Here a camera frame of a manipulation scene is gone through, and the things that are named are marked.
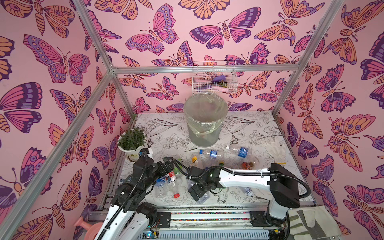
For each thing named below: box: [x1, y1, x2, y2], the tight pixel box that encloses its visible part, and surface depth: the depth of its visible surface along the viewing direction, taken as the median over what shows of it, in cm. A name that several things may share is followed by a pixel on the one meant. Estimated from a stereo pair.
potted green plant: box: [117, 127, 147, 162], surface depth 86 cm
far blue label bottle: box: [199, 149, 229, 161], surface depth 97 cm
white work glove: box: [261, 136, 287, 165], surface depth 102 cm
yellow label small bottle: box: [191, 153, 199, 167], surface depth 92 cm
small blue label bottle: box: [154, 176, 167, 198], surface depth 85 cm
